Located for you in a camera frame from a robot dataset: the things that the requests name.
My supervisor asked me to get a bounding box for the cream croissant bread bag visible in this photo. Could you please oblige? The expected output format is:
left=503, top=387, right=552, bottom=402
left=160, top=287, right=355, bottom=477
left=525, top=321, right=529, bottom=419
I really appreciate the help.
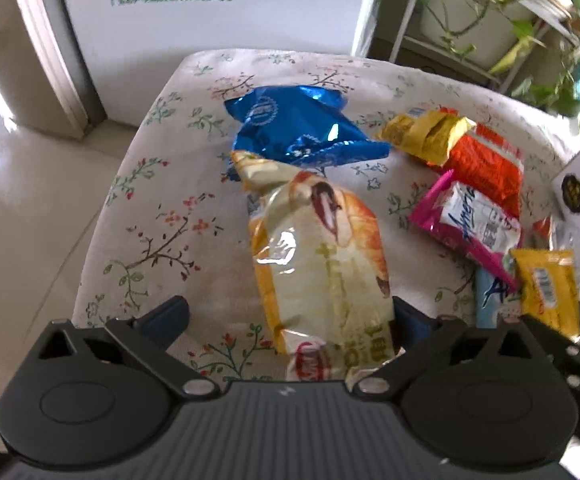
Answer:
left=231, top=151, right=398, bottom=386

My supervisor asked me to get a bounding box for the pink white Ameria packet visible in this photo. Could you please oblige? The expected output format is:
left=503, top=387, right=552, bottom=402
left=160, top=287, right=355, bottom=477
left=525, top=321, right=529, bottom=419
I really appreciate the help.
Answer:
left=409, top=171, right=522, bottom=292

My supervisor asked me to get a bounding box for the blue foil snack bag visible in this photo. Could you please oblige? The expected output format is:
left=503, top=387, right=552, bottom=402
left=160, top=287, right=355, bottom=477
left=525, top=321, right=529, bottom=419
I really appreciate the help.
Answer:
left=225, top=86, right=391, bottom=188

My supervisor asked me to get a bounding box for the light blue Ameria packet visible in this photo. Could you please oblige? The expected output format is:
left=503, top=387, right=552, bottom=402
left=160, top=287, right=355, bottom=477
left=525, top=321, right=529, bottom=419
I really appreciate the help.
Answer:
left=474, top=268, right=522, bottom=330

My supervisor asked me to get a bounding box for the floral tablecloth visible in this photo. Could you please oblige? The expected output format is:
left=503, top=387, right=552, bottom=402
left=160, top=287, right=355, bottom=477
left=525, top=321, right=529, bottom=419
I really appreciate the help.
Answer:
left=73, top=49, right=580, bottom=387

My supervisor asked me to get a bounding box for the yellow barcode snack packet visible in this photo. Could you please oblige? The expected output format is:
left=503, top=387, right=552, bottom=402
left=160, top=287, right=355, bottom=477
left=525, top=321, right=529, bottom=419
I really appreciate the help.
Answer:
left=511, top=248, right=580, bottom=342

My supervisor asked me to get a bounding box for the orange-red snack packet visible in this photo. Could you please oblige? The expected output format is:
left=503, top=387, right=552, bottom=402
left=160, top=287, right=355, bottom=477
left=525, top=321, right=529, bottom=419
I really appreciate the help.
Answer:
left=434, top=122, right=524, bottom=219

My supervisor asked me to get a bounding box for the white refrigerator with green logo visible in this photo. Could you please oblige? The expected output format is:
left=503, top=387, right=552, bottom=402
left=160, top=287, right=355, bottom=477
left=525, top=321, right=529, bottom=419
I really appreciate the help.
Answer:
left=16, top=0, right=375, bottom=133

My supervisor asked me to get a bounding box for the white metal plant stand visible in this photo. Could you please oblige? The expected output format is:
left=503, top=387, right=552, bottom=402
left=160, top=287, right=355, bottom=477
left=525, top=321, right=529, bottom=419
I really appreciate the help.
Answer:
left=393, top=0, right=574, bottom=93

